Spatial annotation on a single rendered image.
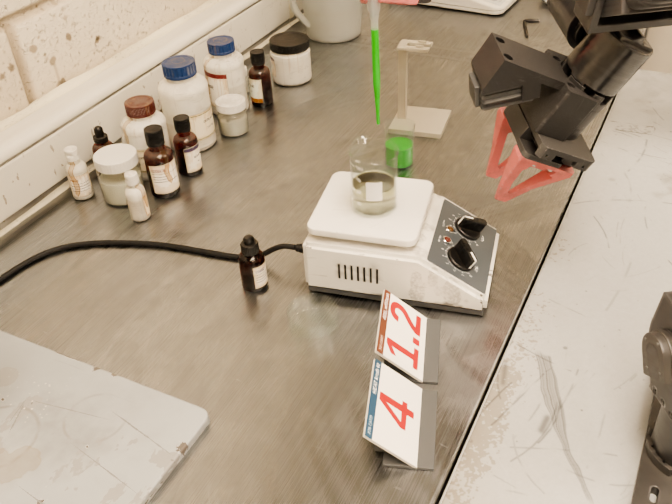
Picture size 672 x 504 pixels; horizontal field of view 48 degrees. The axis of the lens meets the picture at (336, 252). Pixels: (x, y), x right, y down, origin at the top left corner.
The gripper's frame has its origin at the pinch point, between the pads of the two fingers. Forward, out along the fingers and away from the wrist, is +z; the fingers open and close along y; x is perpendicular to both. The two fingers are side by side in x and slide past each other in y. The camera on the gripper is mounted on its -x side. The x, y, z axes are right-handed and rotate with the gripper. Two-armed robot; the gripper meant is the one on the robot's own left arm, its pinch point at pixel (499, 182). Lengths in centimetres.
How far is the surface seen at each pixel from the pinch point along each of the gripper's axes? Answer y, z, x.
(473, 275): 7.1, 7.3, -0.6
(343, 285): 4.6, 15.7, -11.6
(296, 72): -50, 26, -6
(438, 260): 6.1, 7.3, -4.8
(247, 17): -65, 29, -13
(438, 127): -29.2, 15.0, 9.5
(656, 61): -102, 22, 104
